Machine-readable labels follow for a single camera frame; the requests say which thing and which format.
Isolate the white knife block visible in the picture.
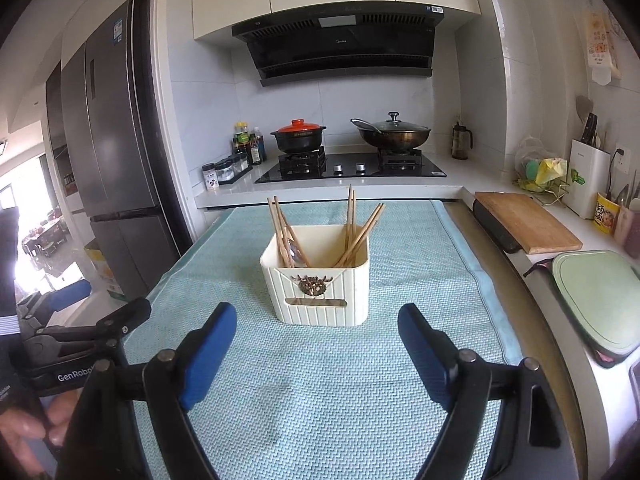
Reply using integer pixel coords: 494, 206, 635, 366
563, 140, 611, 219

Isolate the steel spoon round bowl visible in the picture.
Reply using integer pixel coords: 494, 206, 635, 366
288, 240, 308, 268

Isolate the light blue table cloth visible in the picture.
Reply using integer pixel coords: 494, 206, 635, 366
125, 200, 523, 479

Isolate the cream utensil holder box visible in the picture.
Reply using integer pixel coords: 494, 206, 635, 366
259, 224, 370, 327

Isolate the wok with glass lid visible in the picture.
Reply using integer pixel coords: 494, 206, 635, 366
350, 110, 432, 153

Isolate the yellow cardboard box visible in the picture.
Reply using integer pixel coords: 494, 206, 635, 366
84, 238, 125, 298

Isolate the pink cup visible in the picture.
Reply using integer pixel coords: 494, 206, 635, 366
613, 206, 639, 246

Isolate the black pot red lid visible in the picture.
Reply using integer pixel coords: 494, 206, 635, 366
272, 119, 326, 155

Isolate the glass french press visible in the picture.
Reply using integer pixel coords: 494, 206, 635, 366
451, 122, 474, 160

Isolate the green plastic cutting board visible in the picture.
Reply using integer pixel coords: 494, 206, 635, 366
551, 249, 639, 359

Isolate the grey double door refrigerator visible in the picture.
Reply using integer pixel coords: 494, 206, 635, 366
60, 0, 190, 300

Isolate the yellow snack cup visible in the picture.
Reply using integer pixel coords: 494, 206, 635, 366
592, 193, 620, 235

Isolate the wooden cutting board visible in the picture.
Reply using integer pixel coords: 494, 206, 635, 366
475, 192, 582, 255

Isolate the black range hood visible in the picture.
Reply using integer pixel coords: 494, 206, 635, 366
231, 1, 445, 87

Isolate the hanging wall calendar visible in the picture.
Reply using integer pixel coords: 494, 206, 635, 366
584, 6, 622, 86

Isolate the sauce bottles group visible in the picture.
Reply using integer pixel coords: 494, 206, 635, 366
232, 122, 267, 166

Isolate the person's left hand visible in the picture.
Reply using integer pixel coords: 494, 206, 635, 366
1, 389, 82, 478

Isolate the black gas stove top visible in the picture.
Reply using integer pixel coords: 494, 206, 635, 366
256, 148, 447, 183

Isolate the yellow green cloth bundle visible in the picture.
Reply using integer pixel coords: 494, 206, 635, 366
518, 157, 586, 193

